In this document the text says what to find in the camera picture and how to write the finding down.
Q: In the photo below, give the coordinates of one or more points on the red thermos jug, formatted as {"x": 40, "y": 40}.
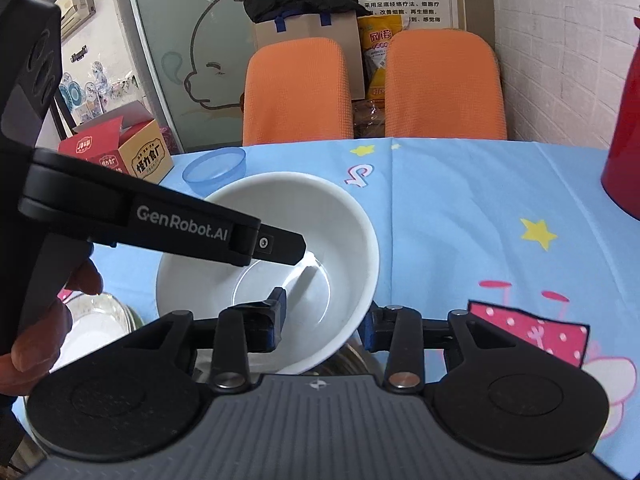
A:
{"x": 625, "y": 135}

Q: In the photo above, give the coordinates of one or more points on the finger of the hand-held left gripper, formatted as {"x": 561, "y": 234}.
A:
{"x": 282, "y": 246}

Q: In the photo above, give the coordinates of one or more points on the blue plastic bowl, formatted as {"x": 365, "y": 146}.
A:
{"x": 215, "y": 167}

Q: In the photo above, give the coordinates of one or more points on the person's left hand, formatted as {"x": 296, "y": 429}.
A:
{"x": 40, "y": 340}

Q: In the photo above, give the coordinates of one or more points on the white bowl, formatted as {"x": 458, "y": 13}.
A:
{"x": 320, "y": 210}

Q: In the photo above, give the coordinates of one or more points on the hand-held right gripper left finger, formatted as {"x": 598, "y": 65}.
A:
{"x": 277, "y": 322}

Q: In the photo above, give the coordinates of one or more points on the black cloth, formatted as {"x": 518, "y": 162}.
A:
{"x": 300, "y": 2}

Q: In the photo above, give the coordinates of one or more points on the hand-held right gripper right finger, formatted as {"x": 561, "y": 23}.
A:
{"x": 372, "y": 332}

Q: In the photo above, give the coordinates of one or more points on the white plate with gold rim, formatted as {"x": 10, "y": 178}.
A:
{"x": 100, "y": 320}

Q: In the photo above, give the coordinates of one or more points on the white air conditioner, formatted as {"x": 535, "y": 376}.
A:
{"x": 77, "y": 7}

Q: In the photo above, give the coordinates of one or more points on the orange chair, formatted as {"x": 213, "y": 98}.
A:
{"x": 297, "y": 90}
{"x": 445, "y": 85}

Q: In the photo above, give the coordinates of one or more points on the red cracker box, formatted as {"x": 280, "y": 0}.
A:
{"x": 125, "y": 152}

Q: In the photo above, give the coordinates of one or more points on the clear plastic bag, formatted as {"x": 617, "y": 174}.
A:
{"x": 369, "y": 117}

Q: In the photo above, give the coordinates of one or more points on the yellow snack bag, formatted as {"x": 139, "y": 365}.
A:
{"x": 382, "y": 55}

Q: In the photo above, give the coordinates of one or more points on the blue cartoon printed tablecloth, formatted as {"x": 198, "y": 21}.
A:
{"x": 475, "y": 200}

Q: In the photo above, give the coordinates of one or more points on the frosted glass door cat drawing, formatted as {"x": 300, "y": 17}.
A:
{"x": 200, "y": 35}

